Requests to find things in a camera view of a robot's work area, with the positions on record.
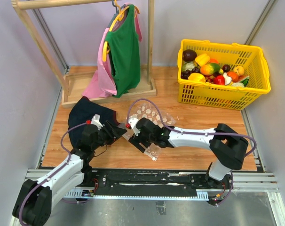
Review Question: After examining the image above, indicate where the yellow bell pepper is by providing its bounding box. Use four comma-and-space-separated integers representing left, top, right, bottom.
188, 73, 206, 82
195, 53, 210, 67

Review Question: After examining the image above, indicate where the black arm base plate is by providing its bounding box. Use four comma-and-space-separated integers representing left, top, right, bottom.
65, 167, 234, 196

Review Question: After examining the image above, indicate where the dark purple round fruit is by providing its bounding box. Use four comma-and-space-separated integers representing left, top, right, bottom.
182, 49, 197, 62

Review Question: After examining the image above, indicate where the orange green mango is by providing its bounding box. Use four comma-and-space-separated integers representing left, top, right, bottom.
200, 63, 223, 76

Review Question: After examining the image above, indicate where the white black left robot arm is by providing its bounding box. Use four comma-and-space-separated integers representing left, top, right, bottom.
12, 115, 127, 226

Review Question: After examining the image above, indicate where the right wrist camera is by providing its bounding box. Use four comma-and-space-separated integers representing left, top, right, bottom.
126, 117, 140, 136

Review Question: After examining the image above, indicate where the wooden clothes rack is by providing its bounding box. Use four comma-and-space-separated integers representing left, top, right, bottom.
11, 0, 157, 108

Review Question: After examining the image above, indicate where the purple grape bunch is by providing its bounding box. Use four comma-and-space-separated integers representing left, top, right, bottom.
181, 67, 200, 80

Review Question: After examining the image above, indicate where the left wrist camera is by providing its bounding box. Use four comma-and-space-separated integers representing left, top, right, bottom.
86, 114, 103, 129

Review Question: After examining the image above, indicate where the yellow plastic basket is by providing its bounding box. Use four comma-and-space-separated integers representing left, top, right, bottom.
177, 39, 271, 110

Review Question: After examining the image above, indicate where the pink shirt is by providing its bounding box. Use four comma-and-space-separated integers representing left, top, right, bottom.
82, 3, 142, 98

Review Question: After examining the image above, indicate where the orange fruit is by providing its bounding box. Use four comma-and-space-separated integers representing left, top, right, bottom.
227, 71, 239, 82

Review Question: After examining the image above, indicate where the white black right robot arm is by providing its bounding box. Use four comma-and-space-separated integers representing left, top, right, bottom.
126, 118, 248, 188

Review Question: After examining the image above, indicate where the green tank top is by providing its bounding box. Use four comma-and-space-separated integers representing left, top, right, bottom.
104, 4, 141, 98

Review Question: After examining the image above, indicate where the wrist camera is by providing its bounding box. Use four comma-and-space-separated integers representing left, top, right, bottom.
126, 117, 140, 136
86, 114, 103, 129

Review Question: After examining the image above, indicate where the yellow peach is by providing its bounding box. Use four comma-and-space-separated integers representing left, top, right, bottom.
233, 66, 245, 76

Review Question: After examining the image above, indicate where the watermelon slice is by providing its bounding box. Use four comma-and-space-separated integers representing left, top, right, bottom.
237, 75, 250, 87

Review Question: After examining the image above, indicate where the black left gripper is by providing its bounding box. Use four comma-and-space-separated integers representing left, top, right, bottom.
92, 120, 127, 150

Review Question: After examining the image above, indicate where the yellow clothes hanger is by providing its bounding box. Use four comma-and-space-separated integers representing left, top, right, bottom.
102, 5, 140, 62

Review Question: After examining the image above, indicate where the dark navy cloth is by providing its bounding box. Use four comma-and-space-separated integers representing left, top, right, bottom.
68, 96, 121, 148

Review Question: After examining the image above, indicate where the clear dotted zip top bag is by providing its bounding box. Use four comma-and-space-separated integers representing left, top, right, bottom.
129, 102, 176, 161

